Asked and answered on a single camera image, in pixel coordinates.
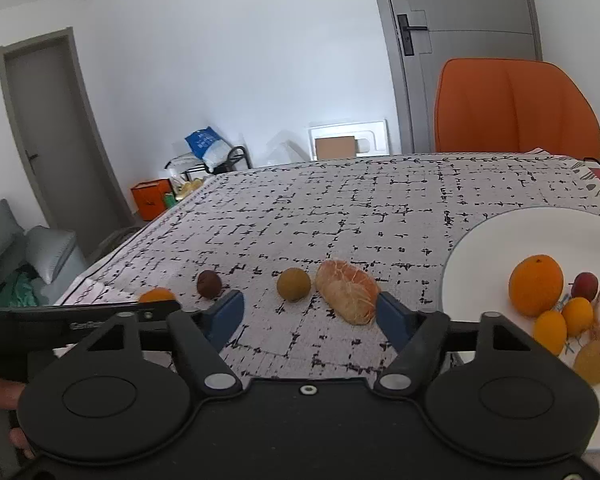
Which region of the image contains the black door lock handle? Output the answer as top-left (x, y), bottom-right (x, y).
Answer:
top-left (396, 13), bottom-right (428, 57)

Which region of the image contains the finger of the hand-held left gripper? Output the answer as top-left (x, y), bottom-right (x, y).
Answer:
top-left (55, 299), bottom-right (182, 333)

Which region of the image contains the clear plastic bag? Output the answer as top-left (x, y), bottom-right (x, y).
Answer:
top-left (262, 130), bottom-right (308, 165)

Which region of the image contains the white foam box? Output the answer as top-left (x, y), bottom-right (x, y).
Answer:
top-left (307, 117), bottom-right (391, 161)

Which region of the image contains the green cloth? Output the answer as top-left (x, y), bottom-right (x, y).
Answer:
top-left (0, 271), bottom-right (40, 307)

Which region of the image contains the large orange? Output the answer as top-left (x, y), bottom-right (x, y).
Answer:
top-left (509, 255), bottom-right (565, 317)

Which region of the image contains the brown cardboard piece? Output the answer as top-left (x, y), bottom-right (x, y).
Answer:
top-left (315, 136), bottom-right (356, 161)

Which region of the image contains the wide peeled pomelo piece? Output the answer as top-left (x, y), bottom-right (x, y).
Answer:
top-left (315, 259), bottom-right (382, 326)

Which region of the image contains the small orange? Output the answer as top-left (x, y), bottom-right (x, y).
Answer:
top-left (533, 310), bottom-right (568, 356)
top-left (561, 297), bottom-right (594, 337)

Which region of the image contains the grey-brown interior door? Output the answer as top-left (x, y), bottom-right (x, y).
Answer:
top-left (0, 26), bottom-right (133, 243)

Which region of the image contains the brown-green kiwi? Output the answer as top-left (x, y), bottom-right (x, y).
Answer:
top-left (276, 267), bottom-right (312, 303)

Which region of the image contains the dark brown round fruit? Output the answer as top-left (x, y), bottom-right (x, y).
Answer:
top-left (196, 270), bottom-right (223, 299)

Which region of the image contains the grey entrance door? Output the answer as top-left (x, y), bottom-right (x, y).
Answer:
top-left (367, 0), bottom-right (543, 155)

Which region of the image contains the yellow-green round fruit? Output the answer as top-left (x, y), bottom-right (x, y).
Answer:
top-left (573, 340), bottom-right (600, 386)

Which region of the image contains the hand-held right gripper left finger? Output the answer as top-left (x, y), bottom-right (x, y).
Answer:
top-left (27, 290), bottom-right (245, 398)

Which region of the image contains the person's left hand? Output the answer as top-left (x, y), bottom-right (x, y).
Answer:
top-left (0, 374), bottom-right (35, 460)

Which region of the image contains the medium orange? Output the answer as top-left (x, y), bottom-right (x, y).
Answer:
top-left (139, 287), bottom-right (178, 304)

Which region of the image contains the red plum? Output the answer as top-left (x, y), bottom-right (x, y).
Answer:
top-left (570, 272), bottom-right (599, 302)

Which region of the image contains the black shoe rack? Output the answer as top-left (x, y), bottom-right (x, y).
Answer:
top-left (166, 145), bottom-right (252, 181)

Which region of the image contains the blue and white bag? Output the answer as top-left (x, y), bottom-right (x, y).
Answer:
top-left (184, 126), bottom-right (230, 171)

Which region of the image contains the white bowl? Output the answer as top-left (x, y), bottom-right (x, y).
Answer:
top-left (440, 206), bottom-right (600, 453)

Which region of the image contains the black-and-white patterned tablecloth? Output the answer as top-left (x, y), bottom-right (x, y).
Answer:
top-left (52, 152), bottom-right (600, 381)

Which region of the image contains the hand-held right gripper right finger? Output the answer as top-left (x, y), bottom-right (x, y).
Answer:
top-left (375, 291), bottom-right (576, 396)

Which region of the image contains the grey sofa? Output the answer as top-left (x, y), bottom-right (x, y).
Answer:
top-left (0, 199), bottom-right (90, 307)

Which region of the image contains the orange gift box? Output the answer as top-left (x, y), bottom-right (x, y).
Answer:
top-left (131, 178), bottom-right (173, 222)

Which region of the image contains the orange chair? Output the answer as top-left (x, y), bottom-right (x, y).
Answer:
top-left (434, 58), bottom-right (600, 161)

